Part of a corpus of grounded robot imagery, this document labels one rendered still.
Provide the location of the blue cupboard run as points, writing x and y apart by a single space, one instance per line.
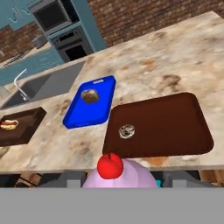
35 65

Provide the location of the brown wooden stool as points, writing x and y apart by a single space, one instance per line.
27 180
213 176

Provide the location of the silver tap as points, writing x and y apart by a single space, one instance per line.
21 84

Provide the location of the grey sink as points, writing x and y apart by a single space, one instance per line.
49 84

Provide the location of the brown chocolate cupcake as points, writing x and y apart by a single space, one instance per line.
90 95

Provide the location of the grey toaster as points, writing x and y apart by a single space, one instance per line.
39 41

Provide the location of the dark brown wooden board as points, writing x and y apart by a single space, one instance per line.
23 128

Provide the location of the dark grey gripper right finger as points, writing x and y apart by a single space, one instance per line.
178 176

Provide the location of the grey microwave oven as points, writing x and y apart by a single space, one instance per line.
54 14

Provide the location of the hot dog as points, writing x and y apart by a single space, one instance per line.
8 124

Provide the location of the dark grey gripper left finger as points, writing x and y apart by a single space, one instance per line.
74 176

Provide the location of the blue tray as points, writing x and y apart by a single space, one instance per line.
87 112

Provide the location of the white and brown round cupcake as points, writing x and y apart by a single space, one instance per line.
127 131

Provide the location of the brown tray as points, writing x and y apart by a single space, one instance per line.
163 125

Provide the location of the pink cupcake with red cherry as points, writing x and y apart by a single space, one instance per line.
128 175

